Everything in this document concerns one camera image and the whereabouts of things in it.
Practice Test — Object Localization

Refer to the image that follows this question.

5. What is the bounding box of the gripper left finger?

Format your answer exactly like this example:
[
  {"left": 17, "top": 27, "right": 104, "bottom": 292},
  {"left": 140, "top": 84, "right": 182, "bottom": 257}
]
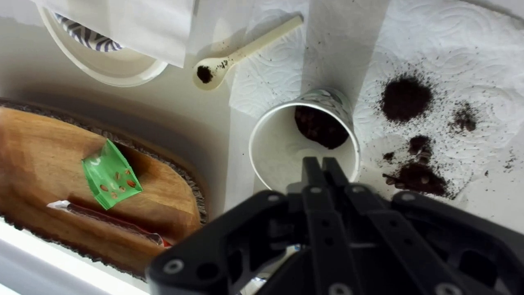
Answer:
[{"left": 146, "top": 157, "right": 357, "bottom": 295}]

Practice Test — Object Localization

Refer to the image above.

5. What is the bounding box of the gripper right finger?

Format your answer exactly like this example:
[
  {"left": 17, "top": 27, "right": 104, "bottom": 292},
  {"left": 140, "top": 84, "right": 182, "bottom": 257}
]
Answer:
[{"left": 322, "top": 157, "right": 524, "bottom": 295}]

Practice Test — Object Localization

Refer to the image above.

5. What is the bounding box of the white paper cup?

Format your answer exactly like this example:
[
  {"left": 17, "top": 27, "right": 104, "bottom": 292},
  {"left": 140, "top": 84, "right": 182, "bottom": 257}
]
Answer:
[{"left": 248, "top": 88, "right": 361, "bottom": 194}]

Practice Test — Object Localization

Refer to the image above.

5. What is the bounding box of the white paper serviette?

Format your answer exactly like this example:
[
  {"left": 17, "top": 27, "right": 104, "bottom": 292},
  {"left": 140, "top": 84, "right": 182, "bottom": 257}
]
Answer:
[{"left": 228, "top": 0, "right": 524, "bottom": 201}]

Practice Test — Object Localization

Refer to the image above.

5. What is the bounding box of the heap of coffee beans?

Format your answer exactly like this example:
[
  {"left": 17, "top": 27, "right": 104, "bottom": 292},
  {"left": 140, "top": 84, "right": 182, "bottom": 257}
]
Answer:
[{"left": 382, "top": 135, "right": 449, "bottom": 196}]

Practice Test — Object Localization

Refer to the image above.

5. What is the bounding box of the heap of coffee grounds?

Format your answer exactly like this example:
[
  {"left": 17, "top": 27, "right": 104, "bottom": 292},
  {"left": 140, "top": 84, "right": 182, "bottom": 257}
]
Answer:
[{"left": 380, "top": 75, "right": 434, "bottom": 123}]

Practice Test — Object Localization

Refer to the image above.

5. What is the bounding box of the red and clear sachet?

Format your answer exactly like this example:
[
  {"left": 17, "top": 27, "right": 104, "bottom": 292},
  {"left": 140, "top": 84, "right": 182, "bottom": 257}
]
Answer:
[{"left": 46, "top": 200, "right": 172, "bottom": 248}]

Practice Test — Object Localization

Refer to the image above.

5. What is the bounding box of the green snack packet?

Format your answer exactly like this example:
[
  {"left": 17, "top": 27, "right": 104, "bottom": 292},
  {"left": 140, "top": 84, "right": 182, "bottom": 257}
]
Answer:
[{"left": 81, "top": 139, "right": 143, "bottom": 210}]

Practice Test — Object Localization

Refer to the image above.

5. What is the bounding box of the cream plastic spoon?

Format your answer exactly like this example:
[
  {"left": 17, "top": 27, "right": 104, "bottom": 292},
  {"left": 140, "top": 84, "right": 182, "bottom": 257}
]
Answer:
[{"left": 192, "top": 16, "right": 304, "bottom": 91}]

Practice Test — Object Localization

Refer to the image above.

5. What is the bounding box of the white plate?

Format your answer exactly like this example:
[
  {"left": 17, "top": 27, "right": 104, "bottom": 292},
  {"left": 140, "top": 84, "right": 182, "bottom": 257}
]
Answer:
[{"left": 37, "top": 5, "right": 168, "bottom": 87}]

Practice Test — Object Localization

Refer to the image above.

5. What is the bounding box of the wooden slab with bark edge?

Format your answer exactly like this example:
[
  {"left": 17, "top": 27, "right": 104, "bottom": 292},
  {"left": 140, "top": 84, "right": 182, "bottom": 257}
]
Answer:
[{"left": 0, "top": 100, "right": 208, "bottom": 282}]

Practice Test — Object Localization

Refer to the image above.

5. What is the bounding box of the white paper sheet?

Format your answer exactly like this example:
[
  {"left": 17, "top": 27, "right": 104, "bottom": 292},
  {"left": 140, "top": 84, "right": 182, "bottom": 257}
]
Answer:
[{"left": 31, "top": 0, "right": 196, "bottom": 68}]

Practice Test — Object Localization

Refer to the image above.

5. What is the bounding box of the striped blue and white bowl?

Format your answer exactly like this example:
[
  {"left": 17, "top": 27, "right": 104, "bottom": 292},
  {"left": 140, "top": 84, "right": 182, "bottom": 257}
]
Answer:
[{"left": 54, "top": 12, "right": 124, "bottom": 52}]

